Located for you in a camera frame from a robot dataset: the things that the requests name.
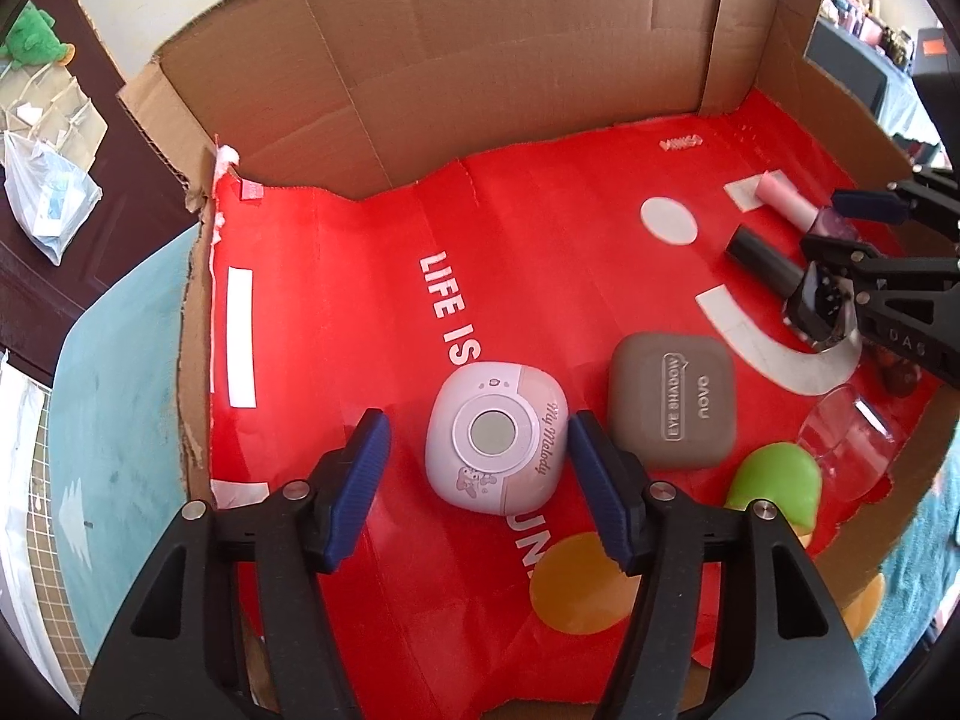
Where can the green and yellow star toy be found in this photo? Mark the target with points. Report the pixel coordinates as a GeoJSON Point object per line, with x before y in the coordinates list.
{"type": "Point", "coordinates": [776, 480]}

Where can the black perfume bottle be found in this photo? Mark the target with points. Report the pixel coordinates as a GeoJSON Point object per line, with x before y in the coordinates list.
{"type": "Point", "coordinates": [757, 255]}

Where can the clear plastic bag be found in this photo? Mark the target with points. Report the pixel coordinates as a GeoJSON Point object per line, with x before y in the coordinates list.
{"type": "Point", "coordinates": [45, 195]}

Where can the small round object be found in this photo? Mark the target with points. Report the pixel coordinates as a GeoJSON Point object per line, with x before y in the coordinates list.
{"type": "Point", "coordinates": [902, 377]}

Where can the green plush toy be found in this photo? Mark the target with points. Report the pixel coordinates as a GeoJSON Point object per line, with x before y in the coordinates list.
{"type": "Point", "coordinates": [30, 34]}

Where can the black cabinet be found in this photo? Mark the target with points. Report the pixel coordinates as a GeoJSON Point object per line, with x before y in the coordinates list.
{"type": "Point", "coordinates": [847, 67]}

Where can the blue tablecloth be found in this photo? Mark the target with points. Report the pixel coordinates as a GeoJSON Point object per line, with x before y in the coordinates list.
{"type": "Point", "coordinates": [896, 105]}

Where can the pink capped nail polish bottle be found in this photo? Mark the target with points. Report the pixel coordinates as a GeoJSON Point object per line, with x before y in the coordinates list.
{"type": "Point", "coordinates": [784, 199]}

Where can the cardboard box with red lining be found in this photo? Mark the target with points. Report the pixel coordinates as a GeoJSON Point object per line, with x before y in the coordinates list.
{"type": "Point", "coordinates": [337, 277]}

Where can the lilac round case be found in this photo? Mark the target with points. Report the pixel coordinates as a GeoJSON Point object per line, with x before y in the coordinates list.
{"type": "Point", "coordinates": [465, 480]}

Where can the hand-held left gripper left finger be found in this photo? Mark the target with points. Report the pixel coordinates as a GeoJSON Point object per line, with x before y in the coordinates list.
{"type": "Point", "coordinates": [360, 487]}

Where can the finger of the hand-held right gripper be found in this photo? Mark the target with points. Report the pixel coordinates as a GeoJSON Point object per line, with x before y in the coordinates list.
{"type": "Point", "coordinates": [862, 204]}
{"type": "Point", "coordinates": [900, 274]}

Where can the beige hanging organizer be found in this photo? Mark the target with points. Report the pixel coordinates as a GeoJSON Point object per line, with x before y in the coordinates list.
{"type": "Point", "coordinates": [67, 112]}

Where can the grey-brown eyeshadow case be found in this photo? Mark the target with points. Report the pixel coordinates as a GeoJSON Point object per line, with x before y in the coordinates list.
{"type": "Point", "coordinates": [645, 405]}

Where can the dark brown door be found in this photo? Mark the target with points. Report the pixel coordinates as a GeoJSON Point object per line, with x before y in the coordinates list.
{"type": "Point", "coordinates": [112, 187]}

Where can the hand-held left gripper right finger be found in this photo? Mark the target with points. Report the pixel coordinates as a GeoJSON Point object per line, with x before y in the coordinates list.
{"type": "Point", "coordinates": [600, 487]}

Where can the clear glass cup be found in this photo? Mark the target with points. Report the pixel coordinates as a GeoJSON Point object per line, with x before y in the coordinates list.
{"type": "Point", "coordinates": [847, 450]}

